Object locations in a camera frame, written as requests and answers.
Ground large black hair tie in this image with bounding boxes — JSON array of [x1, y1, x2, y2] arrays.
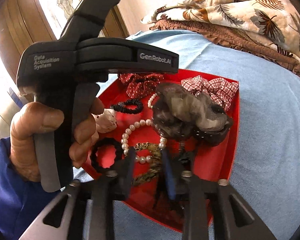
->
[[90, 137, 125, 174]]

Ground white pearl bracelet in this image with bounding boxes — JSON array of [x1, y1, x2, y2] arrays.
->
[[121, 119, 168, 164]]

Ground white cherry print scrunchie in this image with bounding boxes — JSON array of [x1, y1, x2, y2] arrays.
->
[[93, 108, 117, 133]]

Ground grey organza scrunchie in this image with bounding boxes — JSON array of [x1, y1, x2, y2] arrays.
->
[[152, 83, 234, 146]]

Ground red polka dot scrunchie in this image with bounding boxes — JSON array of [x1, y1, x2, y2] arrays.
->
[[118, 73, 164, 99]]

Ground red plaid scrunchie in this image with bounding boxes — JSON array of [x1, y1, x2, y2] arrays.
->
[[181, 75, 239, 112]]

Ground blue sleeve forearm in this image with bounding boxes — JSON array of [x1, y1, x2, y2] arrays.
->
[[0, 138, 60, 239]]

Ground red jewelry tray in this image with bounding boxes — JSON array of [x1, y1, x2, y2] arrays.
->
[[82, 69, 239, 232]]

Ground person's left hand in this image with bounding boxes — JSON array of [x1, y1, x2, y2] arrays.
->
[[9, 97, 105, 183]]

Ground stained glass window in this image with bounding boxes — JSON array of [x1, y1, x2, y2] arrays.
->
[[31, 0, 108, 41]]

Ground light blue bed sheet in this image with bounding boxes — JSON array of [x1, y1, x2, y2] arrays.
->
[[72, 29, 300, 240]]

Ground brown ruffled blanket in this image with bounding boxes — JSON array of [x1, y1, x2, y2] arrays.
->
[[149, 19, 300, 77]]

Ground floral beige blanket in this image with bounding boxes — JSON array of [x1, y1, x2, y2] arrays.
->
[[141, 0, 300, 63]]

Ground small black hair tie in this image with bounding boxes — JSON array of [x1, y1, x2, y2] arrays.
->
[[110, 98, 144, 115]]

